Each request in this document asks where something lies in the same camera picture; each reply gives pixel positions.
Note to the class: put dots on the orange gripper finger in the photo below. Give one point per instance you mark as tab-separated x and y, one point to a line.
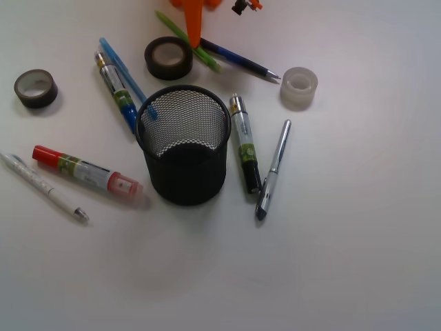
193	16

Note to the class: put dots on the orange gripper body with motor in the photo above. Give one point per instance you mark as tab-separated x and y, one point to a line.
208	3

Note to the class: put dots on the dark tape roll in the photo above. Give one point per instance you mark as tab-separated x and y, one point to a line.
168	58
36	88

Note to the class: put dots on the clear tape roll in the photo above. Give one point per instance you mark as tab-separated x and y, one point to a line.
298	88

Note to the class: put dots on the dark blue ballpoint pen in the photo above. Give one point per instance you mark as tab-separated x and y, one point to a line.
238	60

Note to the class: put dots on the green pen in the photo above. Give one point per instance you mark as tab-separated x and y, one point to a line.
207	59

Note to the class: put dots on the light blue pen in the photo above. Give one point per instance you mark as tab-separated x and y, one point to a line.
116	60

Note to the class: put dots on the black mesh pen holder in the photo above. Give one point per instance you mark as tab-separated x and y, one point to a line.
183	131

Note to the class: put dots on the silver metal pen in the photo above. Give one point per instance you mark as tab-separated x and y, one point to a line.
269	185

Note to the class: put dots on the white ballpoint pen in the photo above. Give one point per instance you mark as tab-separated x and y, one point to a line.
54	195

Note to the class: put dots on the blue capped marker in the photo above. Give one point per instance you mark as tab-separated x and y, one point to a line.
119	93

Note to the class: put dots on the black capped marker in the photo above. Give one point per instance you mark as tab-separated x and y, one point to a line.
244	143

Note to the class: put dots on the red capped marker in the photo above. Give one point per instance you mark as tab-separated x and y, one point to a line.
100	178

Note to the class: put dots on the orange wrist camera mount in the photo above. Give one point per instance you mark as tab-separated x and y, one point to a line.
240	5

